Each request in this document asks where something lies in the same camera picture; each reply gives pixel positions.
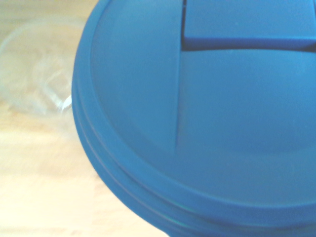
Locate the clear plastic pitcher blue lid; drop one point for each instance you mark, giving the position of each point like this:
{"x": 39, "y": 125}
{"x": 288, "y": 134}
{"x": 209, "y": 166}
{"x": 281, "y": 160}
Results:
{"x": 209, "y": 111}

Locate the clear faceted drinking glass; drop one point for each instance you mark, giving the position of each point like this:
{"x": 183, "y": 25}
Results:
{"x": 37, "y": 81}

